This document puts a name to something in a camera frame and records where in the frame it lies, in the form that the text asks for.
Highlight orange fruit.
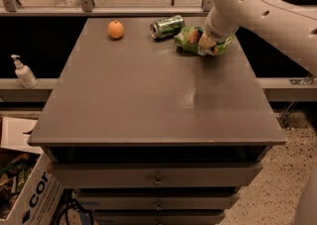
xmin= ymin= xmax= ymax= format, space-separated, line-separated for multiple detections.
xmin=108 ymin=20 xmax=124 ymax=39

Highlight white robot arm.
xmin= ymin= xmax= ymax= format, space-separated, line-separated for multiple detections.
xmin=204 ymin=0 xmax=317 ymax=75

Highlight bottom drawer with knob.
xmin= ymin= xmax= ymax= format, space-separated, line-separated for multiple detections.
xmin=94 ymin=211 xmax=225 ymax=225

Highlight middle drawer with knob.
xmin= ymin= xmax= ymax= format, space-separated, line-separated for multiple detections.
xmin=77 ymin=192 xmax=239 ymax=211

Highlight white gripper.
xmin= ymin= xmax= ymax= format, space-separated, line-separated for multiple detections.
xmin=198 ymin=7 xmax=239 ymax=49

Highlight drawer with knob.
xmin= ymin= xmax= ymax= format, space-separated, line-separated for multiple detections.
xmin=53 ymin=163 xmax=263 ymax=188
xmin=77 ymin=192 xmax=239 ymax=211
xmin=94 ymin=211 xmax=225 ymax=225

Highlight green soda can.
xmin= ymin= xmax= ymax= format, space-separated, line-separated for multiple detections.
xmin=150 ymin=15 xmax=185 ymax=40

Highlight white cardboard box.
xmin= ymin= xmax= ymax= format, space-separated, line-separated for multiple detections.
xmin=0 ymin=117 xmax=63 ymax=225

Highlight white pump dispenser bottle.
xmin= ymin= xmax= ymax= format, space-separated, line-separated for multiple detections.
xmin=11 ymin=55 xmax=39 ymax=88

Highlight top drawer with knob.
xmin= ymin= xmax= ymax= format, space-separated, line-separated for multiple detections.
xmin=53 ymin=163 xmax=263 ymax=188

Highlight grey drawer cabinet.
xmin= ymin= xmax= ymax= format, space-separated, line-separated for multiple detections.
xmin=27 ymin=16 xmax=287 ymax=225

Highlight black cables under cabinet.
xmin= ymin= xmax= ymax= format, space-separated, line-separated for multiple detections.
xmin=53 ymin=188 xmax=97 ymax=225

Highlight green rice chip bag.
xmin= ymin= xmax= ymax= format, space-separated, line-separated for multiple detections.
xmin=174 ymin=26 xmax=235 ymax=56

